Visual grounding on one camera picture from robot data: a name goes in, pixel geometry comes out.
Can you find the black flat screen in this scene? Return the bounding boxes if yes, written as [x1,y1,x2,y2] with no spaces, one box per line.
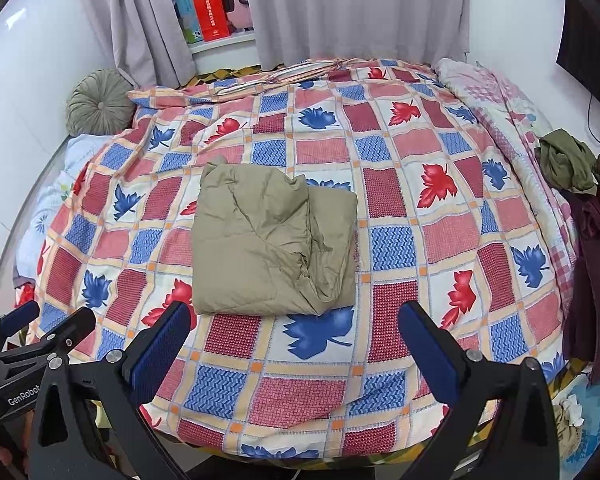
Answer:
[555,0,600,126]

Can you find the pink floral blanket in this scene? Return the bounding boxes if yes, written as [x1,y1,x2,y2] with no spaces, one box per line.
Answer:
[432,57,581,301]

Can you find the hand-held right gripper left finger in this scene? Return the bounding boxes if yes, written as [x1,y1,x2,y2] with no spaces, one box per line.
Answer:
[27,301,193,480]

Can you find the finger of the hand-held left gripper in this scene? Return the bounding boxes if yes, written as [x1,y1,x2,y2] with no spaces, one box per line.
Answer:
[0,300,41,356]
[0,306,97,362]

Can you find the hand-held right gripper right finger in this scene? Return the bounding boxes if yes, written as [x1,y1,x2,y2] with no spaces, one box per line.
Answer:
[397,301,563,480]

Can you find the olive green garment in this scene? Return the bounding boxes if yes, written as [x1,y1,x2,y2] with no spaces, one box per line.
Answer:
[535,129,598,195]

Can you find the leaf print patchwork quilt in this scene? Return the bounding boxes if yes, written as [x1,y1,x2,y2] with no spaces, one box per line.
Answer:
[32,57,578,461]

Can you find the khaki puffer jacket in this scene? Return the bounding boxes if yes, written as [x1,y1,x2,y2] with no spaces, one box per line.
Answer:
[191,162,358,317]

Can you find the light blue floral sheet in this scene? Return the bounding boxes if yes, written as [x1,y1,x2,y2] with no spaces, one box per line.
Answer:
[12,135,111,281]

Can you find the pink appliance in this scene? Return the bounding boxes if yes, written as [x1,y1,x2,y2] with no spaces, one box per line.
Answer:
[219,0,255,31]

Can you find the red box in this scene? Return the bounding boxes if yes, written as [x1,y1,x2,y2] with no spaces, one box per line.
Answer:
[191,0,232,43]

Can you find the light blue printed box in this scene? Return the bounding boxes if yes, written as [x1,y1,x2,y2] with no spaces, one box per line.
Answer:
[171,0,203,45]

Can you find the wide grey curtain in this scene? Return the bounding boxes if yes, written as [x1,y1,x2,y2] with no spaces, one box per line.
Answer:
[242,0,471,68]

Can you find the red gift bag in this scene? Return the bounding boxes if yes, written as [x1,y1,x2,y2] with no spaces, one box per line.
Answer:
[15,282,38,311]

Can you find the narrow grey curtain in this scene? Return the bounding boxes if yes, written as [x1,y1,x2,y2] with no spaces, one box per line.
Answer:
[70,0,196,88]

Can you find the dark maroon clothes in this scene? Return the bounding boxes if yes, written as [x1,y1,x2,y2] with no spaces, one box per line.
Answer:
[562,190,600,386]

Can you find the white window sill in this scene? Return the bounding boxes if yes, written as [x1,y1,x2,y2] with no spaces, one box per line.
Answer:
[187,30,258,73]

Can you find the striped pillow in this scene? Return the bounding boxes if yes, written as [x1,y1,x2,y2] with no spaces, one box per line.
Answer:
[207,57,381,98]

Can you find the round green pleated cushion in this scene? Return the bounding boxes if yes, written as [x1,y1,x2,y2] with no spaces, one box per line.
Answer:
[65,68,137,137]

